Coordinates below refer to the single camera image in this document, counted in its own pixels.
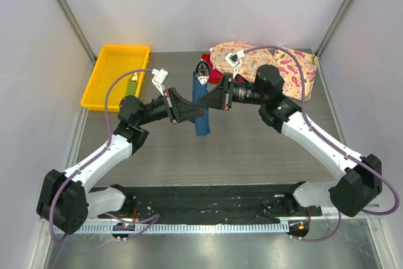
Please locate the floral round mesh cover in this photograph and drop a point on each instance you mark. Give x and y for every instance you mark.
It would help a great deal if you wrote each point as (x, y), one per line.
(250, 62)

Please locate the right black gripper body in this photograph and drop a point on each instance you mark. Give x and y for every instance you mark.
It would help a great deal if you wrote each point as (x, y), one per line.
(239, 92)

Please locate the blue paper napkin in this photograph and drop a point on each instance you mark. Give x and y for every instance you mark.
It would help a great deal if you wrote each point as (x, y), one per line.
(201, 123)

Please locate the left aluminium corner post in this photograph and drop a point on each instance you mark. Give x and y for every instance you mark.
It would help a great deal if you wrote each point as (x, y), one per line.
(69, 15)

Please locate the green gold-tipped utensil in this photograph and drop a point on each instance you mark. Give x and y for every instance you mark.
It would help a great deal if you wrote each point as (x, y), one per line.
(132, 85)

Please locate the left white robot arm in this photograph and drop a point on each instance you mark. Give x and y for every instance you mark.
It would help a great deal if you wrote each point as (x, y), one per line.
(66, 199)

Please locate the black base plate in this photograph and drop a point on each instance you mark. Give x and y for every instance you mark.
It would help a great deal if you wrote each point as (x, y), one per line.
(212, 205)

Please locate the white slotted cable duct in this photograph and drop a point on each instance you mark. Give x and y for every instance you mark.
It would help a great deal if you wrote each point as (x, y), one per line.
(116, 228)

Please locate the right aluminium corner post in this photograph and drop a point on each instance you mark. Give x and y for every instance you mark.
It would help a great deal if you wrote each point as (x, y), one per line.
(335, 24)

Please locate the yellow plastic bin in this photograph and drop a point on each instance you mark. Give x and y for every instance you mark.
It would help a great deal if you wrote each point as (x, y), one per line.
(112, 62)

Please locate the floral yellow placemat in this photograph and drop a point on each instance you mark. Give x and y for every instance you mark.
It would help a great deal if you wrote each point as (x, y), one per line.
(293, 82)

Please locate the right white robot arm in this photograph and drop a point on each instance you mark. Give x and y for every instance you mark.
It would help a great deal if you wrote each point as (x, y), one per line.
(353, 186)

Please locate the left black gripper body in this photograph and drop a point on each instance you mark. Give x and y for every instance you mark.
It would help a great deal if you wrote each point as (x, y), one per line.
(160, 109)

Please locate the aluminium corner post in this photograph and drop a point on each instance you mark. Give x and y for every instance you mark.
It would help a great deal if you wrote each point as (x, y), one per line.
(335, 24)
(69, 15)

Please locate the red folded cloth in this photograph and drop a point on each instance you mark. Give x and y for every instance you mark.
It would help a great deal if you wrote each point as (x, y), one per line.
(215, 75)

